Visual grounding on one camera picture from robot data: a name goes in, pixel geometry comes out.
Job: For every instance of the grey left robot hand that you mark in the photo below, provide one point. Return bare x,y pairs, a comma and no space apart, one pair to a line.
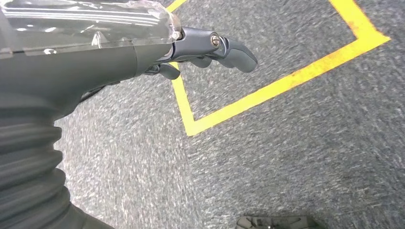
79,66

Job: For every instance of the yellow floor tape square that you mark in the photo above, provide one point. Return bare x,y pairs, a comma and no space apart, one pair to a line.
189,124

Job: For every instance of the black robot foot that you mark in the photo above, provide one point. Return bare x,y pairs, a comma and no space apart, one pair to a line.
275,222

